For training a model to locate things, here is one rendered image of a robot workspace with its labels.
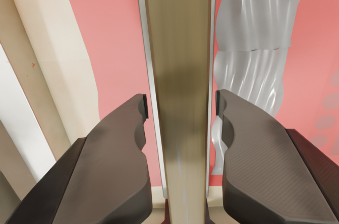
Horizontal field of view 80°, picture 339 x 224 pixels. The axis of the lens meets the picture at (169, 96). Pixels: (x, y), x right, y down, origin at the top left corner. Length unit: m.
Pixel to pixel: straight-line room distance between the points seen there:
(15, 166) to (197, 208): 2.04
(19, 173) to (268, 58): 2.13
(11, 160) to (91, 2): 1.97
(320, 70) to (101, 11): 0.23
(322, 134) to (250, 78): 0.13
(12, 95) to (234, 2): 0.22
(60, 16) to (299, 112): 0.27
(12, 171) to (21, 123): 1.97
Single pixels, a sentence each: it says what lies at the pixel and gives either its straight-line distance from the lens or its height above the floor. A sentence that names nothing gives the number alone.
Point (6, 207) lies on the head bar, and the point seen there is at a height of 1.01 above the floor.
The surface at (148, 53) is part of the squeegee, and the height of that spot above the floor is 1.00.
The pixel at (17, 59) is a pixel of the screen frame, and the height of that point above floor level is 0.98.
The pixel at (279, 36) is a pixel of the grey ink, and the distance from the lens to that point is 0.22.
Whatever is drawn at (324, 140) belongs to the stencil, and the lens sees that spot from 0.33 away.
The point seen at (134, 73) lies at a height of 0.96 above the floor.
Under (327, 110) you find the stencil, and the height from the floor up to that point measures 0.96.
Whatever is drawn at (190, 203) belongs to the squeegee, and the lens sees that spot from 0.17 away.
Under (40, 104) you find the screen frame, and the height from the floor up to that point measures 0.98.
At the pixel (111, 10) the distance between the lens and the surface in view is 0.21.
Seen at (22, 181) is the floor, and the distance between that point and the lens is 2.29.
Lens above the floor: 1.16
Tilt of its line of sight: 61 degrees down
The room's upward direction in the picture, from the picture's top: 178 degrees counter-clockwise
